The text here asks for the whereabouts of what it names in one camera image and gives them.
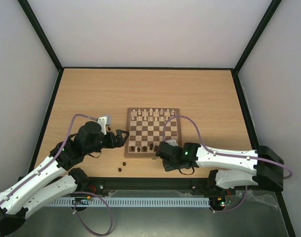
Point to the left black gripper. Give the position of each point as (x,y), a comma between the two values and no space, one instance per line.
(120,142)

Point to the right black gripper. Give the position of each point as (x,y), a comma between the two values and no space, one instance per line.
(168,165)

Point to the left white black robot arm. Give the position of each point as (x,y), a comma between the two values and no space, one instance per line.
(57,175)

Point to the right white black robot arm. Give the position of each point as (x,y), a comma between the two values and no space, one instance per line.
(261,167)

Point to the wooden chess board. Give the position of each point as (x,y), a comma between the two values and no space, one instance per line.
(164,126)

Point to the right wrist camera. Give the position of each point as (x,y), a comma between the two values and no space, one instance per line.
(172,142)

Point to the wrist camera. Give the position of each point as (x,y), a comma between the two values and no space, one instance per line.
(172,142)
(104,121)

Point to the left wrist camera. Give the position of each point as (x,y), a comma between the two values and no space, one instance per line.
(104,121)

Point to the white slotted cable duct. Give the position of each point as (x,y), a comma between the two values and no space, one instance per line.
(132,202)

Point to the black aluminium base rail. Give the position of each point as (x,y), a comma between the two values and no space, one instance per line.
(196,186)

